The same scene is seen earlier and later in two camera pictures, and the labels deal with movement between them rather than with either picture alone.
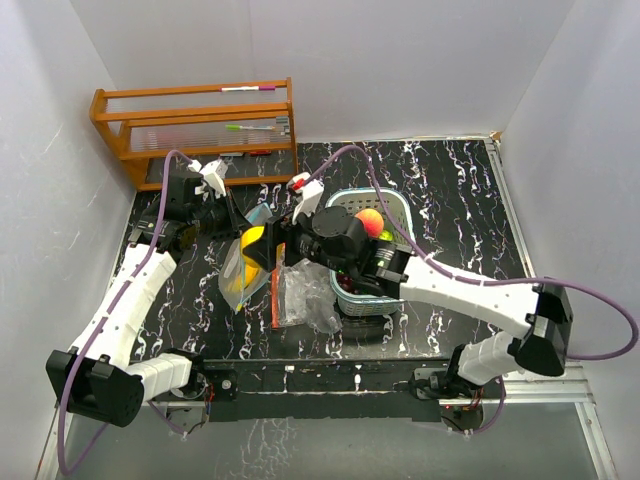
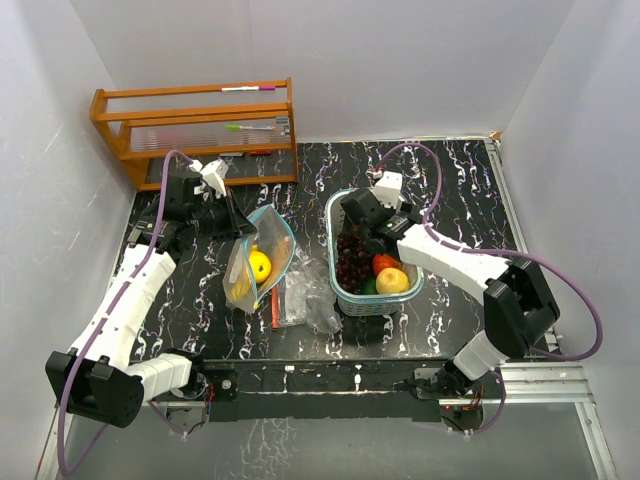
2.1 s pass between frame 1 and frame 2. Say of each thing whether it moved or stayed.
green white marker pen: stayed
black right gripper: moved
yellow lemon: moved
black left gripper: stayed
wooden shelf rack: stayed
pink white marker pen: stayed
